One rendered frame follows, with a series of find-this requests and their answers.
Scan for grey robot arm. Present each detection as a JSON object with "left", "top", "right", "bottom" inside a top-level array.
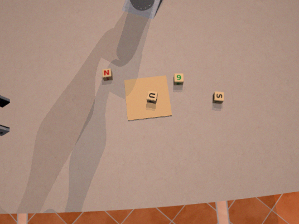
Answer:
[{"left": 130, "top": 0, "right": 155, "bottom": 11}]

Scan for tan flat mat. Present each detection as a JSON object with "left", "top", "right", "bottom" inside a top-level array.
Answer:
[{"left": 124, "top": 76, "right": 172, "bottom": 120}]

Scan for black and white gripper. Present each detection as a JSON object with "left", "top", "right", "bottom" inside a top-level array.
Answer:
[{"left": 0, "top": 95, "right": 10, "bottom": 136}]

